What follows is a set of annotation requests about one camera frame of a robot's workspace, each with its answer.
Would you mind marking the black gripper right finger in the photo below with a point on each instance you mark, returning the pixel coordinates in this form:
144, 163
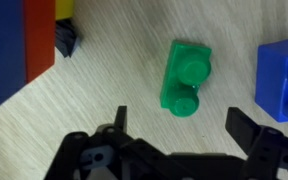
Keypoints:
267, 150

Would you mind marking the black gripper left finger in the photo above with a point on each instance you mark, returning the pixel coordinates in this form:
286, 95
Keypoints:
84, 156

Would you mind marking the green lego brick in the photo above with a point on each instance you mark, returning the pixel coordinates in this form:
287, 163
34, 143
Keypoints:
184, 75

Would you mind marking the small blue lego brick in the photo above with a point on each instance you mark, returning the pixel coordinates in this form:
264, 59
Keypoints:
274, 80

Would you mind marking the black clip stand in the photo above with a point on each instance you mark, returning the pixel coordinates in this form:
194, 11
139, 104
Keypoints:
66, 38

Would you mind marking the long red lego brick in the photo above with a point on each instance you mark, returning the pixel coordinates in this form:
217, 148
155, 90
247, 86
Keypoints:
39, 36

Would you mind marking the long blue lego brick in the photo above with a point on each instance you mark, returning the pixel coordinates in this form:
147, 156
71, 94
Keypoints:
2, 50

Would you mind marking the long yellow lego brick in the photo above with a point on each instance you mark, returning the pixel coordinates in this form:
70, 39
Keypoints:
64, 8

